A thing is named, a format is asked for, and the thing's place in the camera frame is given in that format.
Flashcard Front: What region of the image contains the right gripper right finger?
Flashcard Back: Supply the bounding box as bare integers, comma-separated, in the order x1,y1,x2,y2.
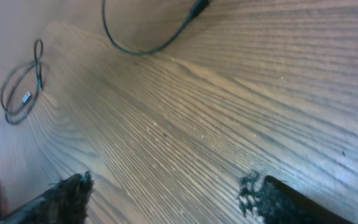
237,170,350,224

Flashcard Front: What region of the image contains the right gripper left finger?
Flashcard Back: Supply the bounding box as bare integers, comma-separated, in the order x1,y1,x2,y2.
0,171,94,224

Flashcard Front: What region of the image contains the black silver-tipped cable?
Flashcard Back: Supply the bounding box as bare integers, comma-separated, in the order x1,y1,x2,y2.
0,39,45,126

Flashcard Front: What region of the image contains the black USB cable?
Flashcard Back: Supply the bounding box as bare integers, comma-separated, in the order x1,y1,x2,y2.
101,0,213,57

